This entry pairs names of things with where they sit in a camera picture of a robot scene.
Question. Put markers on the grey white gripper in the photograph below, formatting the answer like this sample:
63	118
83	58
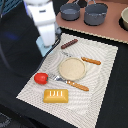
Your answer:
45	43

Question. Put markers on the grilled brown sausage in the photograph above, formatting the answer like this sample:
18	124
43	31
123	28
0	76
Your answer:
69	43

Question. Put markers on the red tomato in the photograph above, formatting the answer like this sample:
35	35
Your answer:
41	78

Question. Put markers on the yellow bread loaf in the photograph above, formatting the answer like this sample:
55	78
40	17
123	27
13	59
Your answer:
55	96

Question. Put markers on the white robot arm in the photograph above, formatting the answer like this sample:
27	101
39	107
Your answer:
44	18

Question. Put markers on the round wooden plate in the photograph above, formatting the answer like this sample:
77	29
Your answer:
72	68

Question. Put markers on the small dark grey pot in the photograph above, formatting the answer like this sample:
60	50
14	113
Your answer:
70	11

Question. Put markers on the large dark grey pot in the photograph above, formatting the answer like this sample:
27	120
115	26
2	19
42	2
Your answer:
95	13

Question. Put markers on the pink wooden board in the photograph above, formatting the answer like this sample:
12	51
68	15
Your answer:
112	28

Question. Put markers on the beige woven placemat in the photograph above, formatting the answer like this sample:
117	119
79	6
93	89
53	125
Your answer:
82	108

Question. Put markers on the beige bowl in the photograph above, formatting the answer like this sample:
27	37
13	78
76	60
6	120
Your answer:
125	18

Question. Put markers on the fork with wooden handle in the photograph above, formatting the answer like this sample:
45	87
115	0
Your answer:
69	82

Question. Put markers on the knife with wooden handle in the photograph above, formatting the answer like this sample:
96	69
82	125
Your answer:
83	58

